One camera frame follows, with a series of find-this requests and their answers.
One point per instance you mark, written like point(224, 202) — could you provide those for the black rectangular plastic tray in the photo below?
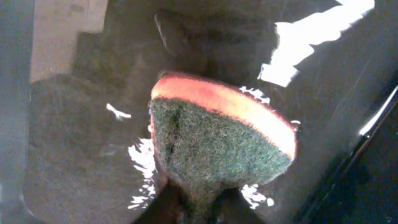
point(76, 82)

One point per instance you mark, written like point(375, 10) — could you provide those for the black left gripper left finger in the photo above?
point(167, 208)

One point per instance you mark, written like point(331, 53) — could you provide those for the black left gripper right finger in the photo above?
point(230, 207)

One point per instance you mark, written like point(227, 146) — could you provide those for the orange and green sponge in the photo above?
point(209, 136)

